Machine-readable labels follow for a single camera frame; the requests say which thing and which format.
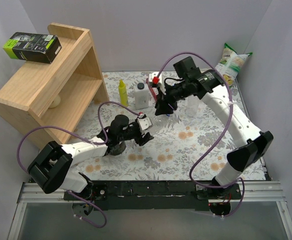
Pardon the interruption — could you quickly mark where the floral table mat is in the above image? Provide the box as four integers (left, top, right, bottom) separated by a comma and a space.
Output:
70, 70, 266, 181

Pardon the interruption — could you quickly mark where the yellow squeeze bottle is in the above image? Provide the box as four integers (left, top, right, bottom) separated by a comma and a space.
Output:
118, 79, 129, 107

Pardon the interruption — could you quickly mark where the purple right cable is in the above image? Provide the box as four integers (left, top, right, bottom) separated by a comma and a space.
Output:
158, 51, 245, 217

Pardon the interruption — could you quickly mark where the black green box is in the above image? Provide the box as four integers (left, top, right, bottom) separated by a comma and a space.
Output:
2, 32, 62, 64

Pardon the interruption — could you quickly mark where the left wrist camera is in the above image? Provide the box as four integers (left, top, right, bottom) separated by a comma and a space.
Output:
137, 112, 152, 132

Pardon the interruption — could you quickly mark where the red toothpaste box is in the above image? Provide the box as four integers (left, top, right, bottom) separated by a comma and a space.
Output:
147, 77, 159, 102

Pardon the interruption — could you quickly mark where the clear plastic bottle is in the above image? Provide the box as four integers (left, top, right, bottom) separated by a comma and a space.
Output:
185, 95, 200, 117
149, 115, 171, 136

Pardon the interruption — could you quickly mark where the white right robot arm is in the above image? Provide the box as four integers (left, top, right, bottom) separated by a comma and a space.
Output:
155, 52, 274, 199

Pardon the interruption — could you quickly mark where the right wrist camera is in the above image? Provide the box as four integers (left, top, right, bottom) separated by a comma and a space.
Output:
148, 71, 165, 93

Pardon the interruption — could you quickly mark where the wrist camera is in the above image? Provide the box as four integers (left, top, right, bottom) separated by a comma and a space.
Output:
148, 71, 165, 93
137, 112, 152, 132

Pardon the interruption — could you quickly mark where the green chips bag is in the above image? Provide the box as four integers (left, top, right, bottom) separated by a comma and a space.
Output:
215, 43, 253, 87

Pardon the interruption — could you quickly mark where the wooden shelf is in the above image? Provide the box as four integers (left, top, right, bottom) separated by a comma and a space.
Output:
0, 23, 109, 149

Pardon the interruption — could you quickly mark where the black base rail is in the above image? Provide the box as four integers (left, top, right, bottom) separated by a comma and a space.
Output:
63, 180, 242, 211

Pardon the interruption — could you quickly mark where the cream object under shelf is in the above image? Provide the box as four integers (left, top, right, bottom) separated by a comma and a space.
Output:
49, 95, 61, 109

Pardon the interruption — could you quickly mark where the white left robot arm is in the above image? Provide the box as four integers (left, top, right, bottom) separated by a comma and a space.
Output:
27, 114, 153, 200

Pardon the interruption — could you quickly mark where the white bottle black cap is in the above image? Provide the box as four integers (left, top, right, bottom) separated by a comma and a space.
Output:
134, 82, 150, 110

